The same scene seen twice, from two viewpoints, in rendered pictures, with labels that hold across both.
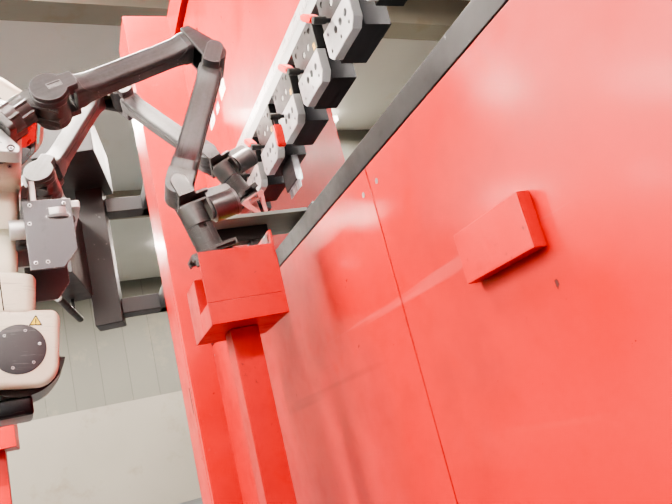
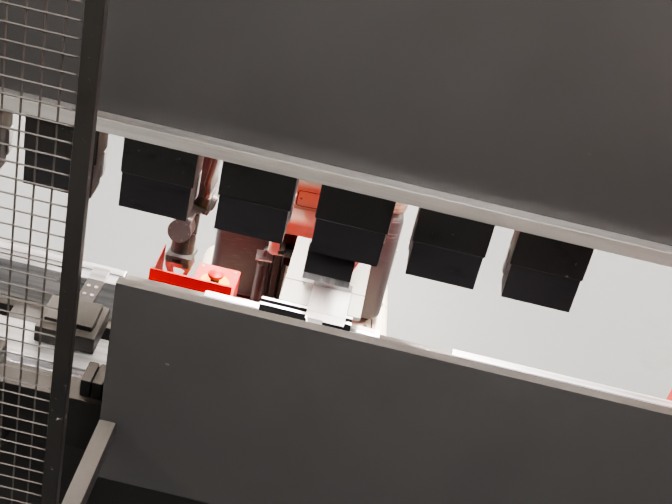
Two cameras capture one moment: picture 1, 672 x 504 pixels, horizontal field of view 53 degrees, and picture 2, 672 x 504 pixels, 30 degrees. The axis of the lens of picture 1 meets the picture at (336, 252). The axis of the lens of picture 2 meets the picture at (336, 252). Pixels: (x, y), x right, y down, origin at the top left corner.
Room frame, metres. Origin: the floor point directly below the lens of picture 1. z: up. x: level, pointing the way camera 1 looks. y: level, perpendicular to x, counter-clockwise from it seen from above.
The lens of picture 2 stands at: (2.73, -1.92, 2.57)
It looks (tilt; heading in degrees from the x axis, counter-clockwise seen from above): 33 degrees down; 114
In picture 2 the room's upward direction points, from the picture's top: 13 degrees clockwise
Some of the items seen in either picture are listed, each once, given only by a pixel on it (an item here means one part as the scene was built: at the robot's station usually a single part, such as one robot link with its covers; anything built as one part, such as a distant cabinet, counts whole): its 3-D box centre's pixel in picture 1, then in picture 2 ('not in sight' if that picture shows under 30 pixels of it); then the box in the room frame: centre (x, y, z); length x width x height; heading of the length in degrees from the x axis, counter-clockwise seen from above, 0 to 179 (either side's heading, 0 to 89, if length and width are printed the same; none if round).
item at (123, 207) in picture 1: (133, 194); not in sight; (2.91, 0.84, 1.67); 0.40 x 0.24 x 0.07; 24
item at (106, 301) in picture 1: (83, 225); not in sight; (2.79, 1.04, 1.52); 0.51 x 0.25 x 0.85; 12
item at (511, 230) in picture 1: (496, 240); not in sight; (0.83, -0.20, 0.59); 0.15 x 0.02 x 0.07; 24
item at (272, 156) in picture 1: (279, 140); (353, 214); (1.86, 0.08, 1.26); 0.15 x 0.09 x 0.17; 24
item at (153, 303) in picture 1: (152, 295); not in sight; (2.91, 0.84, 1.18); 0.40 x 0.24 x 0.07; 24
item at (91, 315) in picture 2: not in sight; (83, 300); (1.47, -0.27, 1.01); 0.26 x 0.12 x 0.05; 114
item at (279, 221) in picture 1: (252, 225); (327, 277); (1.77, 0.20, 1.00); 0.26 x 0.18 x 0.01; 114
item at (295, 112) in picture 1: (299, 106); (257, 191); (1.67, 0.00, 1.26); 0.15 x 0.09 x 0.17; 24
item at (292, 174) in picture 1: (292, 177); (329, 264); (1.83, 0.07, 1.13); 0.10 x 0.02 x 0.10; 24
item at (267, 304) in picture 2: not in sight; (305, 315); (1.81, 0.06, 0.99); 0.20 x 0.03 x 0.03; 24
